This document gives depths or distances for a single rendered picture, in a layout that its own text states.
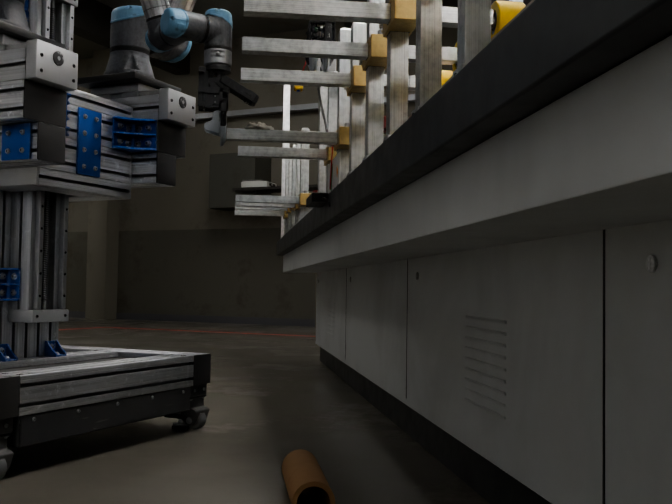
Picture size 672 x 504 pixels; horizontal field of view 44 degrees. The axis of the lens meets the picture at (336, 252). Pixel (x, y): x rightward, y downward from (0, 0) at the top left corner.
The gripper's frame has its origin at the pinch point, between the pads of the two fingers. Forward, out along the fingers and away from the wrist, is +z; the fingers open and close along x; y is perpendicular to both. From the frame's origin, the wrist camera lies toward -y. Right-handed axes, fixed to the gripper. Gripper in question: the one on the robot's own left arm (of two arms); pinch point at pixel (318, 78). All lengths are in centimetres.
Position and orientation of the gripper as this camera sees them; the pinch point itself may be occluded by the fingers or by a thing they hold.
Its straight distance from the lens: 230.9
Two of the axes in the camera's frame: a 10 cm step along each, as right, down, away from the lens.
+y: 1.3, -0.4, -9.9
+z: -0.1, 10.0, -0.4
